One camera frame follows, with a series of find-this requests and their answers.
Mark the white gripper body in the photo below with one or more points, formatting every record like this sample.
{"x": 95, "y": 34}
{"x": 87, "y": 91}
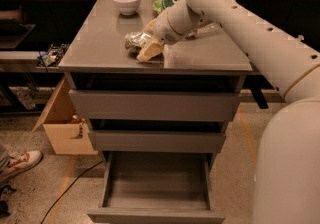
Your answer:
{"x": 163, "y": 29}

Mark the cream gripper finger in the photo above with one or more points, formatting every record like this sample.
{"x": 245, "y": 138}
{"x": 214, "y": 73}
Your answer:
{"x": 149, "y": 27}
{"x": 150, "y": 49}

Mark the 7up can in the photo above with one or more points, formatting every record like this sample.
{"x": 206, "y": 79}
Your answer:
{"x": 135, "y": 41}

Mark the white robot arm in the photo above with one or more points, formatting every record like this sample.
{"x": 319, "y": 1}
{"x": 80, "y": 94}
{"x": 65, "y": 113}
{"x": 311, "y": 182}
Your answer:
{"x": 287, "y": 187}

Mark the grey drawer cabinet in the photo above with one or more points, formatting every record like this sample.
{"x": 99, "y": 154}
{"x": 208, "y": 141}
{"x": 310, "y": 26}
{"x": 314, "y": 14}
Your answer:
{"x": 98, "y": 60}

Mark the grey top drawer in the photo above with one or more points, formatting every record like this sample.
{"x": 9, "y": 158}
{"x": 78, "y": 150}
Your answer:
{"x": 197, "y": 107}

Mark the grey middle drawer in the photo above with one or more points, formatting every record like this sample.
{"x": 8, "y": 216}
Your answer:
{"x": 183, "y": 142}

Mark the grey open bottom drawer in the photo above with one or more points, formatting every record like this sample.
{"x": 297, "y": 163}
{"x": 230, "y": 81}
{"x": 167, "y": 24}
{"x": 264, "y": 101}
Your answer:
{"x": 156, "y": 188}

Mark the green chip bag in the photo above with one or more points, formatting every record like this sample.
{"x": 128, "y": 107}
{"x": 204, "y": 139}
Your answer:
{"x": 161, "y": 5}

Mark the white ceramic bowl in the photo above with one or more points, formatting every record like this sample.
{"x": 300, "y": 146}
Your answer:
{"x": 127, "y": 7}

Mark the clear plastic water bottle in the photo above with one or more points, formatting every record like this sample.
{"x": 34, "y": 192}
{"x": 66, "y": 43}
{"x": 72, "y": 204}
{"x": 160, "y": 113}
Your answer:
{"x": 212, "y": 27}

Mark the clutter on left shelf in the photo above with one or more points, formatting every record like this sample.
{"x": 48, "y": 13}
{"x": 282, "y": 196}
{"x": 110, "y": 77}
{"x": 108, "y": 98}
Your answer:
{"x": 52, "y": 56}

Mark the items in cardboard box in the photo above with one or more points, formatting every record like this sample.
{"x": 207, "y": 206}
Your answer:
{"x": 80, "y": 122}

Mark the cardboard box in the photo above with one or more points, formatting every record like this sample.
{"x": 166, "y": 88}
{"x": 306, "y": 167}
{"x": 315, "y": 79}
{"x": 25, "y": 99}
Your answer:
{"x": 55, "y": 120}

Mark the white red sneaker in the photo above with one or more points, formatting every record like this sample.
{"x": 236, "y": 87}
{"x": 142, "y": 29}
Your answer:
{"x": 12, "y": 165}

